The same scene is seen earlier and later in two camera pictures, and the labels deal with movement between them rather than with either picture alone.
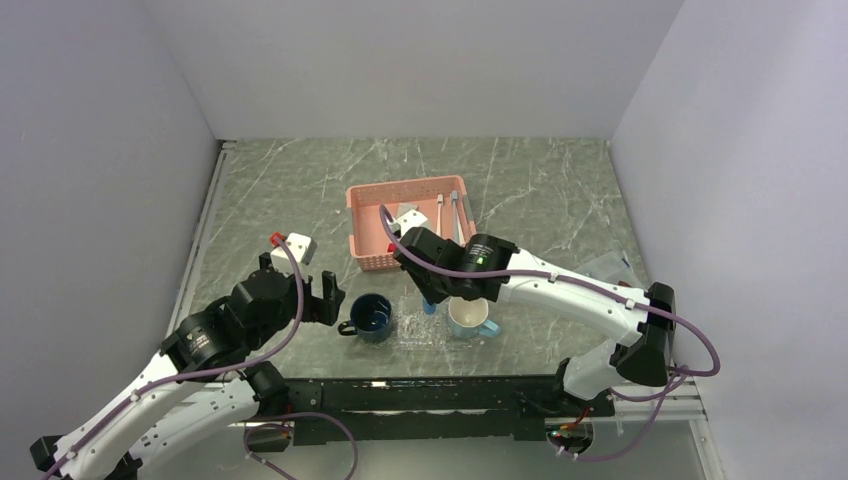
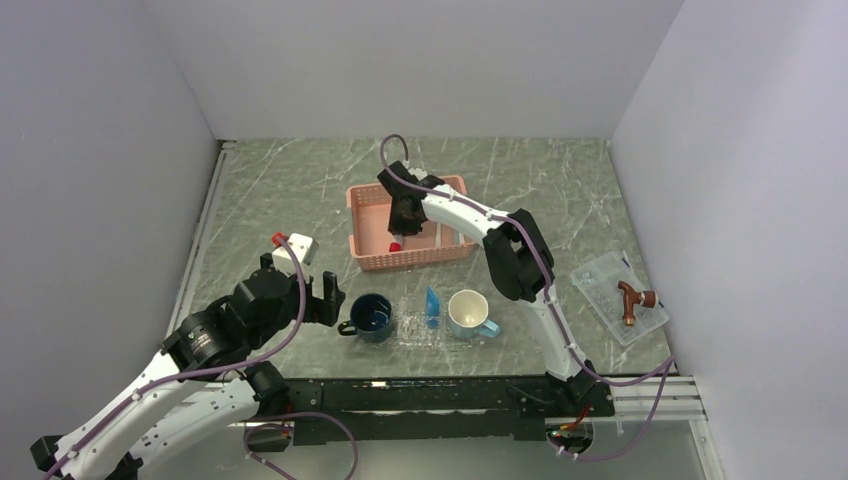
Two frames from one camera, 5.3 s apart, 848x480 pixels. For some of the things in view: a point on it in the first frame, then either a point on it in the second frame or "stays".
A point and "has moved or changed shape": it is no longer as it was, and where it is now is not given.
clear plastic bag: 419,330 stays
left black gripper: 323,309 stays
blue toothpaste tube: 428,308 has moved or changed shape
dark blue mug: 371,318 stays
